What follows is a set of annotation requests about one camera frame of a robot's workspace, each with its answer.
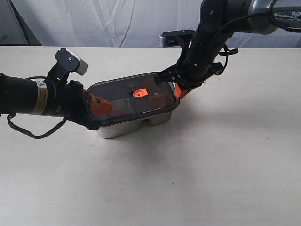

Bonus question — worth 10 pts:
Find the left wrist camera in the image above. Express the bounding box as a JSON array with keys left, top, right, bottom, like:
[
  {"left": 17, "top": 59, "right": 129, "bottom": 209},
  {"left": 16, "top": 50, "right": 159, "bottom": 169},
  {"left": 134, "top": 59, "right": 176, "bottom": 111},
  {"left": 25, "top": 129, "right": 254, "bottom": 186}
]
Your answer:
[{"left": 47, "top": 48, "right": 88, "bottom": 82}]

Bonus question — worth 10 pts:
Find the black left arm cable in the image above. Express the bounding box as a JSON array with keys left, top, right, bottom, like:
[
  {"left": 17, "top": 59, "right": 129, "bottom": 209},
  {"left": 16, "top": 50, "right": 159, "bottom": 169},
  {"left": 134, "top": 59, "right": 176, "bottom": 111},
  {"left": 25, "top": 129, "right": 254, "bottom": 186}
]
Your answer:
[{"left": 6, "top": 76, "right": 68, "bottom": 140}]

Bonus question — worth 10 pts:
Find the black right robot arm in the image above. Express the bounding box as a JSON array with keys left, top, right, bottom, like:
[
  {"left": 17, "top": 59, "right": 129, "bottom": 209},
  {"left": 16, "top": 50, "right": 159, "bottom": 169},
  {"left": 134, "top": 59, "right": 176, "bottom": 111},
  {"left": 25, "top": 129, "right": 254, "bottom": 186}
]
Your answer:
[{"left": 154, "top": 0, "right": 301, "bottom": 99}]

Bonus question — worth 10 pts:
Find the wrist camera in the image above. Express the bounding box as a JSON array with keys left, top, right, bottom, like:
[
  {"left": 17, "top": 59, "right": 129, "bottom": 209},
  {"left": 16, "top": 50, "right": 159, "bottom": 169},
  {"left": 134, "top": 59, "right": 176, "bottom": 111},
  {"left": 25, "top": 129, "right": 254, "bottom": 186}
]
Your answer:
[
  {"left": 159, "top": 29, "right": 195, "bottom": 49},
  {"left": 47, "top": 48, "right": 88, "bottom": 82}
]

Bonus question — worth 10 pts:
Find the steel two-compartment lunch box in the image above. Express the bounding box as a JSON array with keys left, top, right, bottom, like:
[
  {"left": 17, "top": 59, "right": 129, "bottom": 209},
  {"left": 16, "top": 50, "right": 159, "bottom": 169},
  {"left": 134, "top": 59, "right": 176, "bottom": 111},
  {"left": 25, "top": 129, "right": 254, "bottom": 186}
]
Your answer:
[{"left": 98, "top": 111, "right": 173, "bottom": 139}]

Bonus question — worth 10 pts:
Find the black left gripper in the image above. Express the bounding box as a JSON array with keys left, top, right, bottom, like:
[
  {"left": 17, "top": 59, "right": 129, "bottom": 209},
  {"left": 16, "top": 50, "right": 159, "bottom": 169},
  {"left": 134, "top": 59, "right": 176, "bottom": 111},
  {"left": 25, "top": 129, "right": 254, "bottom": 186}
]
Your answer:
[{"left": 55, "top": 80, "right": 112, "bottom": 131}]

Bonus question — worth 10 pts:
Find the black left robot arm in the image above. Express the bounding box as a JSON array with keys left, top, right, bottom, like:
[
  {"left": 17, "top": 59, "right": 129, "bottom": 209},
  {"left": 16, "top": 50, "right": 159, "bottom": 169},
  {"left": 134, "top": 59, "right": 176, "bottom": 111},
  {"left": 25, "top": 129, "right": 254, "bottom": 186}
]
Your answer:
[{"left": 0, "top": 74, "right": 112, "bottom": 130}]

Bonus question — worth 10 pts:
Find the grey backdrop curtain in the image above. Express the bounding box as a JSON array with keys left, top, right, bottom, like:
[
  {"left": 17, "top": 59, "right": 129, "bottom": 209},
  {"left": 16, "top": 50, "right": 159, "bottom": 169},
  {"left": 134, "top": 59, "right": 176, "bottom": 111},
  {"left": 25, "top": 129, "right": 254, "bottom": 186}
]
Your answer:
[{"left": 0, "top": 0, "right": 301, "bottom": 49}]

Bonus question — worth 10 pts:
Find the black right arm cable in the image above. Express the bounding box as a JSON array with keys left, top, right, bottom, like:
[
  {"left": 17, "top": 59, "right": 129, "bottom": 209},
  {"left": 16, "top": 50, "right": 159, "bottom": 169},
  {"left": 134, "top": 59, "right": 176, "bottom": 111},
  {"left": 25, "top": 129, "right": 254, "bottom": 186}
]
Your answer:
[{"left": 206, "top": 9, "right": 301, "bottom": 76}]

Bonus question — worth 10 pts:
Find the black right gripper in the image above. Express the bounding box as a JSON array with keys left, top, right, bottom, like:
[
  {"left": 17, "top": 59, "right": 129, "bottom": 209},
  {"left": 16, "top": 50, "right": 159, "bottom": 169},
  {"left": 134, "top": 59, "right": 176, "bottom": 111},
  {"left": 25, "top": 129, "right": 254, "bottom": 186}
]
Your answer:
[{"left": 154, "top": 55, "right": 223, "bottom": 99}]

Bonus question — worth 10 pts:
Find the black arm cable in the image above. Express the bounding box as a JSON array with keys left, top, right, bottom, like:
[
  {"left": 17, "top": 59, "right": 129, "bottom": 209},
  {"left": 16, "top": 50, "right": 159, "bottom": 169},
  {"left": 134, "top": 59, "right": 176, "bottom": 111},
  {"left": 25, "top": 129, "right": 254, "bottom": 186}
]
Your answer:
[
  {"left": 6, "top": 76, "right": 68, "bottom": 140},
  {"left": 206, "top": 9, "right": 301, "bottom": 76}
]

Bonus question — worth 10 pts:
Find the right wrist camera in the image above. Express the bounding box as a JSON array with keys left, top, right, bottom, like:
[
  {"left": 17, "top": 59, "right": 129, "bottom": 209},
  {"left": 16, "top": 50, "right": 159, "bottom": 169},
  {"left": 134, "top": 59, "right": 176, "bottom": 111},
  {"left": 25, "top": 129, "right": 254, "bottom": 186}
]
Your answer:
[{"left": 159, "top": 29, "right": 195, "bottom": 49}]

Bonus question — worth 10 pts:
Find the dark transparent lunch box lid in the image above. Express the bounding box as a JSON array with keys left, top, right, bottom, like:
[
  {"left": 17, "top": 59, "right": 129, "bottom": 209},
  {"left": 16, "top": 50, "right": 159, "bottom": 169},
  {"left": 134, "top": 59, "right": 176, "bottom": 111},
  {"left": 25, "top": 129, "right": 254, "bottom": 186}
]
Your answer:
[{"left": 87, "top": 72, "right": 180, "bottom": 128}]

